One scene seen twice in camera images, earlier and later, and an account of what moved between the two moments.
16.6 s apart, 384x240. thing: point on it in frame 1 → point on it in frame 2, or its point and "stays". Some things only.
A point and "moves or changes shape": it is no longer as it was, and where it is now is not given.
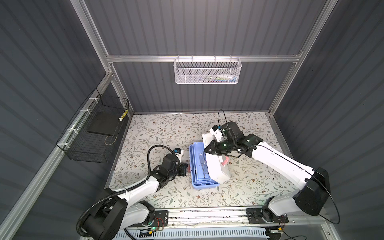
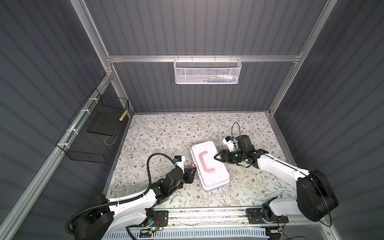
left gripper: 183,166 → 189,177
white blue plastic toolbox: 207,170 moves or changes shape
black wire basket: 90,136 stays
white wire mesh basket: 207,71 stays
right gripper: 213,145 → 222,158
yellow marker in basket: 123,115 stays
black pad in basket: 106,123 stays
